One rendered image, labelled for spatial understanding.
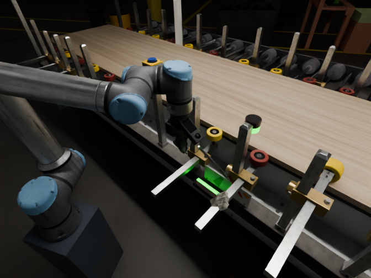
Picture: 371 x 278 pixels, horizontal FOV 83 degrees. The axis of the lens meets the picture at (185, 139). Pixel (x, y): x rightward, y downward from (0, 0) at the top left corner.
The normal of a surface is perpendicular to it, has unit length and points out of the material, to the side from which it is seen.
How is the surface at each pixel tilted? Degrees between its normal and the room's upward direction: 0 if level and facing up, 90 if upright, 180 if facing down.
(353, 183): 0
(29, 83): 56
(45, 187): 5
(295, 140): 0
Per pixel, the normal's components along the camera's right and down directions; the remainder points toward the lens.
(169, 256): -0.03, -0.75
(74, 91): 0.04, 0.14
